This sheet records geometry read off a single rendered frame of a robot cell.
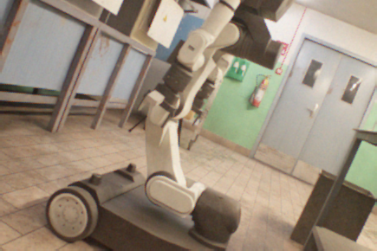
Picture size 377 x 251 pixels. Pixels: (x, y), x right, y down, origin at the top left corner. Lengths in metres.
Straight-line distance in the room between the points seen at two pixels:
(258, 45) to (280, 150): 4.39
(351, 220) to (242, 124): 3.40
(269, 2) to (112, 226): 1.01
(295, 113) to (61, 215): 4.67
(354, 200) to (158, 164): 1.52
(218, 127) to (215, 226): 4.37
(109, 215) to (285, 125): 4.55
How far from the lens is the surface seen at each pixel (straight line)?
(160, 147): 1.46
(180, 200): 1.41
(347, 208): 2.60
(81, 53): 2.62
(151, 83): 4.99
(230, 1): 1.25
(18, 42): 2.19
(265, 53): 1.40
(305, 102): 5.72
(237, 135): 5.70
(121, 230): 1.39
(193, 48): 1.21
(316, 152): 5.75
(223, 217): 1.42
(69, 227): 1.43
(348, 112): 5.80
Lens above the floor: 0.72
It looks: 4 degrees down
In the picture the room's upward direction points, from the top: 23 degrees clockwise
